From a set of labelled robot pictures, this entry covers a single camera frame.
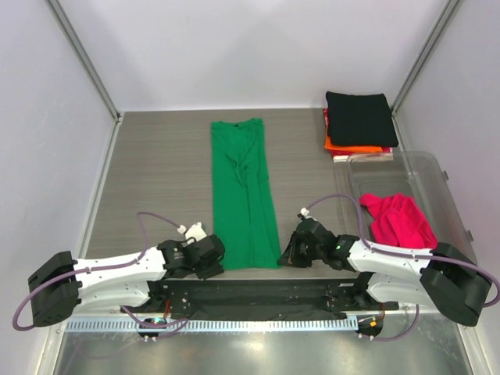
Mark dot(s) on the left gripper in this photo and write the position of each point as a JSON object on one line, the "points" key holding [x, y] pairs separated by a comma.
{"points": [[215, 269]]}

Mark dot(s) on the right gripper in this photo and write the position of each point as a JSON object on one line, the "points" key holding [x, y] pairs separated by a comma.
{"points": [[291, 257]]}

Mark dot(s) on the green t shirt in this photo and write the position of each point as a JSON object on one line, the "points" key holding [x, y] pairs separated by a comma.
{"points": [[243, 213]]}

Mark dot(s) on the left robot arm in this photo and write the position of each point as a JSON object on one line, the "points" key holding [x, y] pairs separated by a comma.
{"points": [[63, 286]]}

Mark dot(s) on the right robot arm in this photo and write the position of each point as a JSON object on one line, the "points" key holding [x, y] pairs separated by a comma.
{"points": [[440, 277]]}

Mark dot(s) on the pink t shirt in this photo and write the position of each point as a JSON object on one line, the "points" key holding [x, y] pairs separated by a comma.
{"points": [[398, 221]]}

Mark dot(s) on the orange folded t shirt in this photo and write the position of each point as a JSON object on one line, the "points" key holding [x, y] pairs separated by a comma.
{"points": [[353, 149]]}

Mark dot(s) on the clear plastic bin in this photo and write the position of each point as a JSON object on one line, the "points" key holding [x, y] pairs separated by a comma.
{"points": [[417, 175]]}

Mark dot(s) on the black folded t shirt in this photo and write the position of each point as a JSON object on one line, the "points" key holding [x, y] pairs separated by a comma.
{"points": [[360, 120]]}

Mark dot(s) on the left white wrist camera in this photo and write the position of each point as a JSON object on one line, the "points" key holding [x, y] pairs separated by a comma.
{"points": [[195, 232]]}

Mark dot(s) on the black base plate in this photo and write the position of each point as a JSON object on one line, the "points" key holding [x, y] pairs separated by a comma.
{"points": [[261, 300]]}

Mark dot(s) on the white slotted cable duct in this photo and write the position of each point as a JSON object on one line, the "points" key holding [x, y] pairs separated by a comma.
{"points": [[127, 325]]}

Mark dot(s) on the left aluminium frame post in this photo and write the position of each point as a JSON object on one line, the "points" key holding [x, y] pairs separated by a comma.
{"points": [[80, 52]]}

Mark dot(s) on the aluminium frame post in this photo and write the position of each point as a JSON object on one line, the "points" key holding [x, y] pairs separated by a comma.
{"points": [[80, 52], [437, 31]]}

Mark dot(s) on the right aluminium frame post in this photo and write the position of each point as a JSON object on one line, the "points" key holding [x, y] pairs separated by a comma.
{"points": [[437, 31]]}

